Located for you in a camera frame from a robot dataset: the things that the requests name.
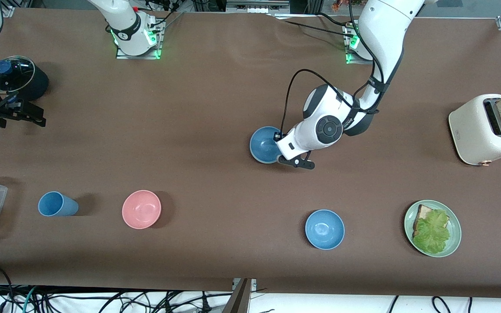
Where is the blue bowl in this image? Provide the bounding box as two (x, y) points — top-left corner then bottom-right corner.
(305, 209), (346, 251)
(250, 126), (284, 163)

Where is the pink bowl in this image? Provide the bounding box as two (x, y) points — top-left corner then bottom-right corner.
(121, 190), (162, 230)

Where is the black pot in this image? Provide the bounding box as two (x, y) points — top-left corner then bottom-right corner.
(0, 59), (50, 103)

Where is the glass lid with blue knob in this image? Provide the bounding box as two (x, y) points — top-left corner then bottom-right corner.
(0, 56), (36, 93)

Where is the blue cup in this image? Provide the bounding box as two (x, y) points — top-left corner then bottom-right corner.
(37, 191), (80, 217)

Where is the brown table cover sheet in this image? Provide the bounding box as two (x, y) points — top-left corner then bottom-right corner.
(0, 7), (501, 300)

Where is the grey power strip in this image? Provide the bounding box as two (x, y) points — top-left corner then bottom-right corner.
(226, 0), (290, 13)

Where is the white bread slice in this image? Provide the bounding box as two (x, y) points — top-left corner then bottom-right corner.
(413, 204), (450, 239)

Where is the green lettuce leaf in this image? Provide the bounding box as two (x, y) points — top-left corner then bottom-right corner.
(413, 209), (451, 255)

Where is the cream white toaster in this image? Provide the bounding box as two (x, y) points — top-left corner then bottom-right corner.
(448, 94), (501, 166)

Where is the pale green plate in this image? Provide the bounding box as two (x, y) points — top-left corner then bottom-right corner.
(404, 200), (462, 258)

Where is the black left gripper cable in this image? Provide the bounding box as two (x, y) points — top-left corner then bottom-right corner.
(279, 69), (379, 140)

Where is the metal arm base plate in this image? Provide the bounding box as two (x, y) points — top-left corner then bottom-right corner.
(115, 17), (164, 60)
(344, 22), (375, 65)

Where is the small metal bracket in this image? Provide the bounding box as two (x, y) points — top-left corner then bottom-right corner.
(232, 278), (257, 291)

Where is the teal cable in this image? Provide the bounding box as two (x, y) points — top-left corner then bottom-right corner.
(22, 286), (39, 313)

